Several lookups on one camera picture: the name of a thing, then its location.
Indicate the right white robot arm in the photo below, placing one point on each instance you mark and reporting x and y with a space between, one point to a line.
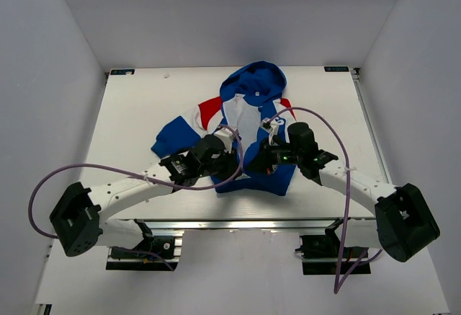
402 224

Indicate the right blue table label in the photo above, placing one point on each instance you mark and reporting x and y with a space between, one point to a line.
334 69

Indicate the blue table label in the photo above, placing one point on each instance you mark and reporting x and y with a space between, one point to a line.
334 69
122 72

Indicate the aluminium table front rail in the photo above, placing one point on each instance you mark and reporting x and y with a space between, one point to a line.
242 224

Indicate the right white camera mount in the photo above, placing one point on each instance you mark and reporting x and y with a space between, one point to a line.
275 129

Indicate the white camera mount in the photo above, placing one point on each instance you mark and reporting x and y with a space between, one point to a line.
275 129
227 136

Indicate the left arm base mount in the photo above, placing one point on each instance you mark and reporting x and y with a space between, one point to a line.
153 253

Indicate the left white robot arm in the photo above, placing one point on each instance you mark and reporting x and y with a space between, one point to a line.
84 216

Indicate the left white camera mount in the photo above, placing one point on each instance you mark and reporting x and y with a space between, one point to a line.
227 136

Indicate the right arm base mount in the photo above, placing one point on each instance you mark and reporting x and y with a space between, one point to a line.
319 255

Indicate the white front cover board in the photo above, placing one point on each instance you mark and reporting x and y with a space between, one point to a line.
239 272

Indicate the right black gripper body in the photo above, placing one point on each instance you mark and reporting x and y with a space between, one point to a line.
279 155

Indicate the blue white red jacket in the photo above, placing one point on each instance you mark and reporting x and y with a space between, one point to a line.
246 98

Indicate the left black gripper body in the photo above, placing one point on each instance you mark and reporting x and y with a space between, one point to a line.
222 169

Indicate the left blue table label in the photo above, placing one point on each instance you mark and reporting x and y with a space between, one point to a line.
122 72

